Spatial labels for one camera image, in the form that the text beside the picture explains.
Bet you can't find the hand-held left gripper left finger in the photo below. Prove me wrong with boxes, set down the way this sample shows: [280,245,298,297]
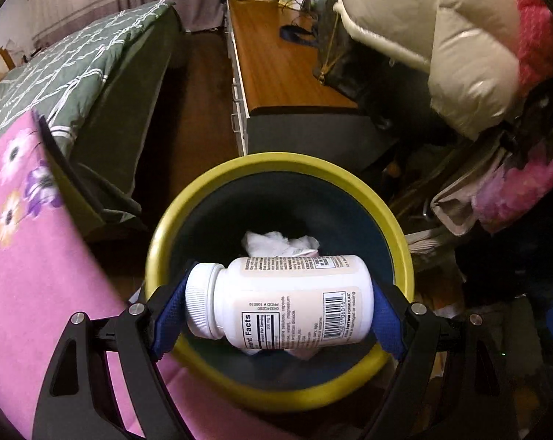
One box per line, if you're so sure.
[32,261,200,440]

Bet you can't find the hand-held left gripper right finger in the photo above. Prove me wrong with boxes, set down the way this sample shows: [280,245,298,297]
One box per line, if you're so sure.
[363,282,522,440]

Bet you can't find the white pill bottle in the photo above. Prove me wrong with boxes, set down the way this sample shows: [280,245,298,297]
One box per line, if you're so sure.
[185,254,375,351]

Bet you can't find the yellow-rimmed dark blue trash bin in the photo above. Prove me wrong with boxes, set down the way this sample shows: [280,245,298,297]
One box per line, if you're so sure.
[144,151,415,412]

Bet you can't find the white crumpled tissue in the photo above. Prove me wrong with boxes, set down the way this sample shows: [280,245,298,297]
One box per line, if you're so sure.
[242,230,321,258]

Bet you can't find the beige bag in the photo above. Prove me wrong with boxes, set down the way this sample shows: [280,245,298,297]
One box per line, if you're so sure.
[430,147,506,234]

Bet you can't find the pink floral blanket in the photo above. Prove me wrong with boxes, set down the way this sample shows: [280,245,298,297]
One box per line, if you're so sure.
[0,110,240,440]

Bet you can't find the pink floral cloth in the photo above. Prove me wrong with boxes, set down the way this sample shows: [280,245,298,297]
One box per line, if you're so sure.
[471,147,553,234]

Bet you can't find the brown patterned handbag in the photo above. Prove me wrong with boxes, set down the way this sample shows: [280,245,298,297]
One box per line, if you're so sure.
[314,0,437,115]

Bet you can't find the wooden dresser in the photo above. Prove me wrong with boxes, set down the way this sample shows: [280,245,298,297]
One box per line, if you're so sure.
[226,0,364,157]

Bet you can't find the green patterned bed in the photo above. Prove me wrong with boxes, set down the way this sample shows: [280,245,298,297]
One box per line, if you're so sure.
[0,0,185,230]

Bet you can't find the cream puffer jacket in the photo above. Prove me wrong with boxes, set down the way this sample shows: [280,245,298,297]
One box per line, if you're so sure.
[332,0,522,138]

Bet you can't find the red dotted quilted garment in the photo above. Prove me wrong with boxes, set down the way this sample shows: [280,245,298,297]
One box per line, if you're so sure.
[510,0,553,97]

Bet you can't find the blue strap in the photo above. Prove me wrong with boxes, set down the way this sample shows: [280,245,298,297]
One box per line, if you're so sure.
[279,24,320,47]

